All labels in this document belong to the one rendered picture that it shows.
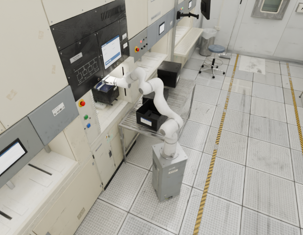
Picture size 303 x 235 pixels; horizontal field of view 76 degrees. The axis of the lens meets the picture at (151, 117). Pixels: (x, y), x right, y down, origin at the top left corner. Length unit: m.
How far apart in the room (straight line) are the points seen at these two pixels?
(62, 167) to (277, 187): 2.54
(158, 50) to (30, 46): 2.58
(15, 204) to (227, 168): 2.41
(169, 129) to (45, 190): 1.10
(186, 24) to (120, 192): 3.77
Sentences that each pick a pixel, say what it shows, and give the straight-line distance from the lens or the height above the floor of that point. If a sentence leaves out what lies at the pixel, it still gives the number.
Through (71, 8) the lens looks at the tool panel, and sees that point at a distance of 1.49.
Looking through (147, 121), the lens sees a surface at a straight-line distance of 2.13.
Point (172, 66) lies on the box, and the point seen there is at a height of 1.01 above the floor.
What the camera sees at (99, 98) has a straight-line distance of 2.22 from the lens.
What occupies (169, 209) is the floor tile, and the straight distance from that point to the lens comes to 2.52.
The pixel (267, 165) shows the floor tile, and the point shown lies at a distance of 3.23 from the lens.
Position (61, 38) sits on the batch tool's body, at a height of 1.86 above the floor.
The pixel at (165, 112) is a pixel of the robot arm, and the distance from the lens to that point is 1.65.
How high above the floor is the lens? 2.32
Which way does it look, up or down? 42 degrees down
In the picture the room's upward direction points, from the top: straight up
